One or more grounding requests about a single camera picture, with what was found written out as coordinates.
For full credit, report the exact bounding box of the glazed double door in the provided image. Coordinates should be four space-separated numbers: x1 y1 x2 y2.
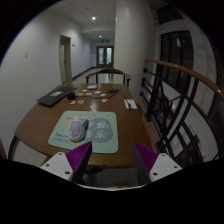
96 45 115 68

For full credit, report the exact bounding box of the black closed laptop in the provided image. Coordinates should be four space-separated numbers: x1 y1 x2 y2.
36 86 79 108

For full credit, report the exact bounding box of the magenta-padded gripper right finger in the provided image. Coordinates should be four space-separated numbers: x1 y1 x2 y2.
131 141 183 186

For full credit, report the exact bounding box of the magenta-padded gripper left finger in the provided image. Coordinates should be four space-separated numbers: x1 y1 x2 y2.
40 140 94 185

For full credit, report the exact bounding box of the open side door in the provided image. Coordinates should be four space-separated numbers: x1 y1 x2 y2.
59 34 73 84

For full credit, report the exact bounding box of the black railing with wooden handrail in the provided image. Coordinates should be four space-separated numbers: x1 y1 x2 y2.
141 58 224 164

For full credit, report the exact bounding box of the white booklet with black strip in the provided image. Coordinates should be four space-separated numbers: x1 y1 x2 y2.
123 98 138 110

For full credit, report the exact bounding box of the dark framed window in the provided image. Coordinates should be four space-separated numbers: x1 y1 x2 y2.
159 30 196 98

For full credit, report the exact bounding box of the white perforated computer mouse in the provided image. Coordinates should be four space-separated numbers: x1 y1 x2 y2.
68 118 90 142

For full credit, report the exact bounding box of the green cartoon-print mouse pad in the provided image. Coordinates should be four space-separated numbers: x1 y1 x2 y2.
47 110 120 154

